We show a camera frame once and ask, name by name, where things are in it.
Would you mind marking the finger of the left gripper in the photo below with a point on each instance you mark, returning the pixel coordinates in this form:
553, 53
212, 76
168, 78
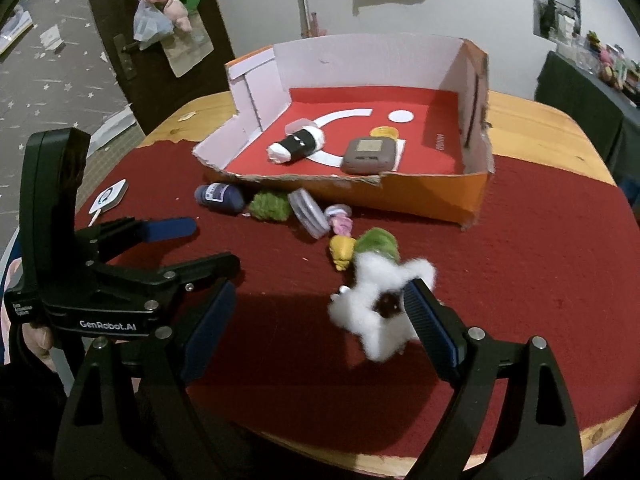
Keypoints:
110, 239
143, 289

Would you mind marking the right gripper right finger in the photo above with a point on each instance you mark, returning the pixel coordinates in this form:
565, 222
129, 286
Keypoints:
537, 436

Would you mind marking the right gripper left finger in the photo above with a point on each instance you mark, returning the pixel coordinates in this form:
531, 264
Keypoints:
129, 415

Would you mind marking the dark blue ink bottle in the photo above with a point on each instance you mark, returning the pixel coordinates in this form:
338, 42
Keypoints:
220, 197

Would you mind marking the green fuzzy ball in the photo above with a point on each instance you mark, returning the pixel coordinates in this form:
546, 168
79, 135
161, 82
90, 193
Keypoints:
379, 241
270, 206

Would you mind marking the clear round plastic lid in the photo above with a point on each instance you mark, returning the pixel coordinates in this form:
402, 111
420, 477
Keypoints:
308, 213

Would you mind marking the yellow small figurine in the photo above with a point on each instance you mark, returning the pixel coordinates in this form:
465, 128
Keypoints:
342, 249

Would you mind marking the white fluffy star plush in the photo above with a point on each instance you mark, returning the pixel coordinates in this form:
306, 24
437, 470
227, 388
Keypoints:
356, 309

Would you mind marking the small pink figurine jar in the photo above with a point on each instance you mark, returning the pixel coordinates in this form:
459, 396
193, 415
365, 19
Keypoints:
339, 217

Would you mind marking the black white plush roll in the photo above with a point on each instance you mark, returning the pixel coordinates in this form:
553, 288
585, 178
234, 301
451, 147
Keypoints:
296, 145

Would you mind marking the grey square device case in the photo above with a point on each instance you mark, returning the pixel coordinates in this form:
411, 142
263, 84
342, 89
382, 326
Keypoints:
369, 155

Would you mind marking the person's left hand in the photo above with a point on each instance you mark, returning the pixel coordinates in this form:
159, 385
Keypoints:
37, 340

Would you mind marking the dark wooden door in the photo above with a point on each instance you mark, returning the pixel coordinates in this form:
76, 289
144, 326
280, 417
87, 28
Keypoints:
147, 77

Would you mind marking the red table mat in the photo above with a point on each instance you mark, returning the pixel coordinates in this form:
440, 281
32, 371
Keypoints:
553, 254

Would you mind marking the brown paper bag hanging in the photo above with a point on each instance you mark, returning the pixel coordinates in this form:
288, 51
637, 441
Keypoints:
185, 50

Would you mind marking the clear small plastic container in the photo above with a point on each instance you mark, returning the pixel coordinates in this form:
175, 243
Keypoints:
299, 125

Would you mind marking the clear plastic bag hanging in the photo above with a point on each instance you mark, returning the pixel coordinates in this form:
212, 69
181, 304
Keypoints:
150, 25

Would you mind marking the yellow bottle cap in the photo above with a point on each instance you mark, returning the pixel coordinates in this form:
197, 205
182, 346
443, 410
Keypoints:
385, 132

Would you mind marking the open cardboard box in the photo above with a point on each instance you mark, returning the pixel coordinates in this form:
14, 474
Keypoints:
433, 89

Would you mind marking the dark green covered side table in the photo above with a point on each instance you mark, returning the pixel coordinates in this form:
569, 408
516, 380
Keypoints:
608, 120

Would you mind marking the white wireless charger pad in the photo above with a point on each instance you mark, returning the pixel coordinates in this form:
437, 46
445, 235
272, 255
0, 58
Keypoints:
110, 197

